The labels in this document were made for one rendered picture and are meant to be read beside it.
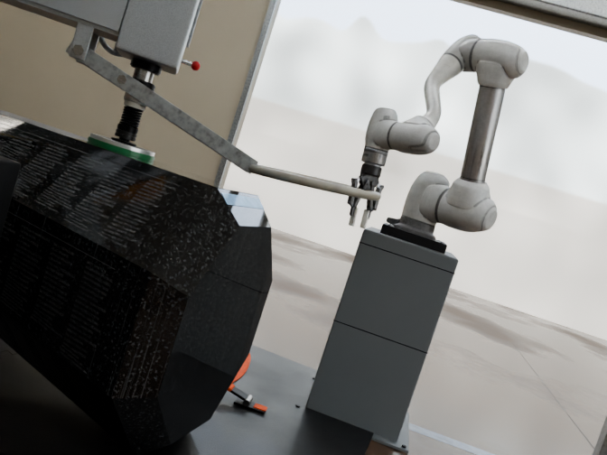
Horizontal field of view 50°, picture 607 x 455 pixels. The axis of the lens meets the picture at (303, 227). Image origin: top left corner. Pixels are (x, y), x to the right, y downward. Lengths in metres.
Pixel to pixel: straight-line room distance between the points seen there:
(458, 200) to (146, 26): 1.36
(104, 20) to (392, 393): 1.76
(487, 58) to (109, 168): 1.47
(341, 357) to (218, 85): 4.87
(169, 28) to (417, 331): 1.49
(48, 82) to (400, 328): 6.02
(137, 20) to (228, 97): 5.03
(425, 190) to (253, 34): 4.69
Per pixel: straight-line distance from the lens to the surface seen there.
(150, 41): 2.16
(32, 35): 8.21
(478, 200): 2.69
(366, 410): 2.80
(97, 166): 1.99
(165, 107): 2.19
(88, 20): 2.19
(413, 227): 2.79
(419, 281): 2.69
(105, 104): 7.64
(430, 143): 2.28
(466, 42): 2.74
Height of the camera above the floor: 0.92
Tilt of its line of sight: 4 degrees down
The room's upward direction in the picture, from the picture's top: 18 degrees clockwise
